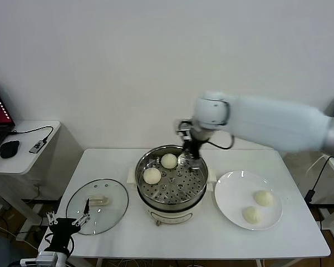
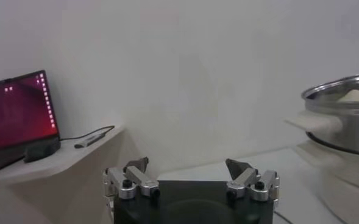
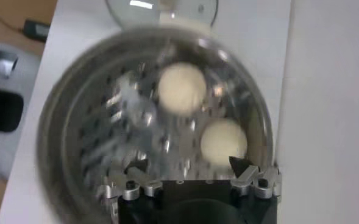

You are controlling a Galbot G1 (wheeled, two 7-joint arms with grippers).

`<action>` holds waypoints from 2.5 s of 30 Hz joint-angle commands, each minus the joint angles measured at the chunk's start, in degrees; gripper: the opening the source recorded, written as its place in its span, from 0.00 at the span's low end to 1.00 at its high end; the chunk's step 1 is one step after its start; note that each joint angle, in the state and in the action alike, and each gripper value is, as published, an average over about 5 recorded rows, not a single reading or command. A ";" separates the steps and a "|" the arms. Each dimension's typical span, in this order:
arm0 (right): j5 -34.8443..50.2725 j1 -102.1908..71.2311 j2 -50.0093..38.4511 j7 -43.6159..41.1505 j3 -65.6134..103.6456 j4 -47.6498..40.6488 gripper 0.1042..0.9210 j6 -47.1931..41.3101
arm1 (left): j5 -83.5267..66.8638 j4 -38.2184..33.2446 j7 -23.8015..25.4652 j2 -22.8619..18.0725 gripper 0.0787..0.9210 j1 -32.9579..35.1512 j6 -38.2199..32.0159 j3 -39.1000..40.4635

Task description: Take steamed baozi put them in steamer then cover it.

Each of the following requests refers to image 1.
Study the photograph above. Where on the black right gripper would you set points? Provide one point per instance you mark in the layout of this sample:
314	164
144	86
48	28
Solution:
195	146

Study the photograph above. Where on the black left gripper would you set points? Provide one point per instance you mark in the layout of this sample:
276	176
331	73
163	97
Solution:
62	231

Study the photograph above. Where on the white steamed baozi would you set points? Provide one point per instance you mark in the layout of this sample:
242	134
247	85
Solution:
169	160
263	198
152	175
252	214

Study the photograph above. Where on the round glass pot lid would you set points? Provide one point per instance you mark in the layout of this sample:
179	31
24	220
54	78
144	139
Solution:
114	194

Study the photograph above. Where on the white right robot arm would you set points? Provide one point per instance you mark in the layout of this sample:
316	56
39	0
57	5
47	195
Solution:
267	122

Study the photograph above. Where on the stainless steel steamer basket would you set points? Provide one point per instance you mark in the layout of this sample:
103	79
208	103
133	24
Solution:
200	178

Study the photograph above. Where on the cream electric cooker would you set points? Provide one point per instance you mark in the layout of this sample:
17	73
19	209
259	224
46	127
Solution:
169	217

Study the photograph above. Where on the white round plate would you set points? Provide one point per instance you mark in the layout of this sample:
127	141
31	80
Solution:
233	205

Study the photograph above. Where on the grey usb hub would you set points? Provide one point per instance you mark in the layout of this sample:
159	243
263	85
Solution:
36	147

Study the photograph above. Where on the black computer mouse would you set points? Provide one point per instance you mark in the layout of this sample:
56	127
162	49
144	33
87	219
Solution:
9	149

